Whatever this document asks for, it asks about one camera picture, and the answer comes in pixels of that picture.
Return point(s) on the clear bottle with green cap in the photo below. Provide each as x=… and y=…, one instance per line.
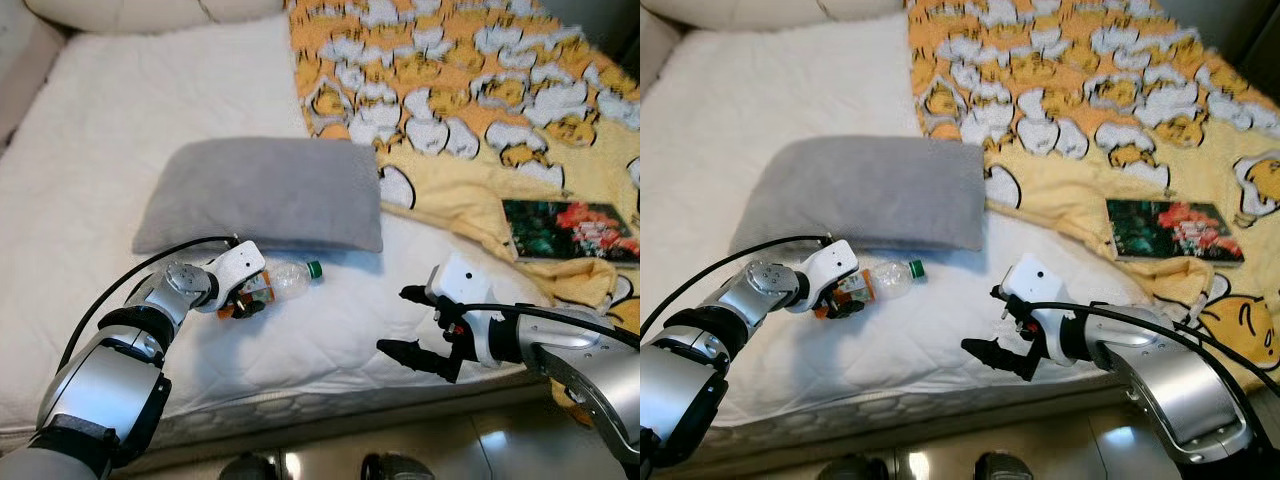
x=890, y=280
x=288, y=280

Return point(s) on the grey pillow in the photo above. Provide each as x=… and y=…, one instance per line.
x=860, y=195
x=260, y=195

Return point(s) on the dark book with floral cover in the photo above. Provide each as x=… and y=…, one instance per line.
x=1175, y=232
x=570, y=230

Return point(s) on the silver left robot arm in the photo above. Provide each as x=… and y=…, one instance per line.
x=100, y=385
x=680, y=390

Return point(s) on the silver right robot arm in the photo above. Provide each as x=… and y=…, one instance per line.
x=590, y=370
x=1170, y=390

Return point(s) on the dark robot right foot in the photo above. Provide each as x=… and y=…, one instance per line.
x=1010, y=468
x=398, y=468

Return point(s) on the dark robot foot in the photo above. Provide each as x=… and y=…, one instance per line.
x=848, y=469
x=250, y=468
x=1010, y=468
x=398, y=468

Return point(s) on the dark robot left foot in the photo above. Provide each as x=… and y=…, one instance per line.
x=848, y=469
x=250, y=468

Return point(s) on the white quilted mattress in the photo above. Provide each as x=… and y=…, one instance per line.
x=780, y=90
x=150, y=100

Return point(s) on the orange yellow cartoon blanket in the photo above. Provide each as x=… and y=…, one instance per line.
x=450, y=80
x=1080, y=80

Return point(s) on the beige bolster cushion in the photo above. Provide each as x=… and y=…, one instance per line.
x=150, y=12
x=770, y=8

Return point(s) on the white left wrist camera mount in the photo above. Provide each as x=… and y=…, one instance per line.
x=830, y=264
x=238, y=265

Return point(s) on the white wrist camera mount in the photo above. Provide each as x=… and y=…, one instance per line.
x=465, y=280
x=830, y=264
x=238, y=265
x=1035, y=278

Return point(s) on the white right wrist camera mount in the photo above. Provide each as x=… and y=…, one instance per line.
x=465, y=280
x=1035, y=278

